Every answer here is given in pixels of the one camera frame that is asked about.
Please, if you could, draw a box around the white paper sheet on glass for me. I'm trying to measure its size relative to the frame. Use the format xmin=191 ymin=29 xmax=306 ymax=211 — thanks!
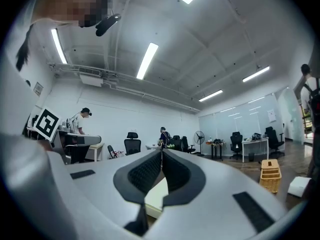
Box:
xmin=266 ymin=108 xmax=277 ymax=124

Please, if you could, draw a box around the white wooden table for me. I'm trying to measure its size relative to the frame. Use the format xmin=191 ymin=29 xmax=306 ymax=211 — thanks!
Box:
xmin=86 ymin=142 xmax=105 ymax=163

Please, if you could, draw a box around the yellow wicker basket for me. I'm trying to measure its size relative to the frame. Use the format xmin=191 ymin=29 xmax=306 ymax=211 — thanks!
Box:
xmin=258 ymin=158 xmax=283 ymax=194

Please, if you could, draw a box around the black standing fan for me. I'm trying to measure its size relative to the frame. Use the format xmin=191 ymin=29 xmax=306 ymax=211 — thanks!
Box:
xmin=193 ymin=130 xmax=206 ymax=157

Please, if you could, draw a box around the black office chair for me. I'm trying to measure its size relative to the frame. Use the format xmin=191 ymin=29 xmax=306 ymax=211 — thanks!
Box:
xmin=264 ymin=126 xmax=286 ymax=159
xmin=229 ymin=131 xmax=244 ymax=161
xmin=181 ymin=135 xmax=197 ymax=154
xmin=171 ymin=135 xmax=183 ymax=152
xmin=123 ymin=131 xmax=142 ymax=156

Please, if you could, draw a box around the black folding chair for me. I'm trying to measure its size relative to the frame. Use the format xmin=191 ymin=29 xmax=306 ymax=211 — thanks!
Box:
xmin=107 ymin=144 xmax=119 ymax=160

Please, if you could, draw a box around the white desk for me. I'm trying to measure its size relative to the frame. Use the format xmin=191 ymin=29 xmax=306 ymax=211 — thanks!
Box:
xmin=241 ymin=136 xmax=270 ymax=164

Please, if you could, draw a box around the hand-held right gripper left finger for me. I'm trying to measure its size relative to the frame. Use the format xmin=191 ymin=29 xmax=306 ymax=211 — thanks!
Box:
xmin=65 ymin=148 xmax=163 ymax=238

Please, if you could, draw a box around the black side table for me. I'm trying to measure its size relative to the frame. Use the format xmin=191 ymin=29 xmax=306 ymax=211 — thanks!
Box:
xmin=205 ymin=140 xmax=226 ymax=162

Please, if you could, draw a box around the white air conditioner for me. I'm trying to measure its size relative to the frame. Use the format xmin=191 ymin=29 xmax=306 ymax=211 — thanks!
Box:
xmin=78 ymin=66 xmax=104 ymax=88

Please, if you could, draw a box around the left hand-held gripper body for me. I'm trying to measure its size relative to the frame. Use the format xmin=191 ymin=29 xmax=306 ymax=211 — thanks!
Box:
xmin=32 ymin=106 xmax=62 ymax=143

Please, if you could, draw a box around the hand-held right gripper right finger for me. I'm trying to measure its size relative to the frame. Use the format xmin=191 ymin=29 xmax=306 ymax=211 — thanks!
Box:
xmin=144 ymin=148 xmax=289 ymax=240

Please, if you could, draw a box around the white cardboard box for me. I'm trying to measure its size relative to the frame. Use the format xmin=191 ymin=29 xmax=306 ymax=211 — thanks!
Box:
xmin=287 ymin=176 xmax=312 ymax=198

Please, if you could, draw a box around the black head-worn camera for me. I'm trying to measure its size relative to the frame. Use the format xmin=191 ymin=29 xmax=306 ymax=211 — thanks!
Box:
xmin=95 ymin=13 xmax=122 ymax=38

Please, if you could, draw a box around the framed wall notice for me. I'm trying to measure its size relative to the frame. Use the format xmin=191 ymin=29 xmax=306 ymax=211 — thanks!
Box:
xmin=33 ymin=81 xmax=44 ymax=97

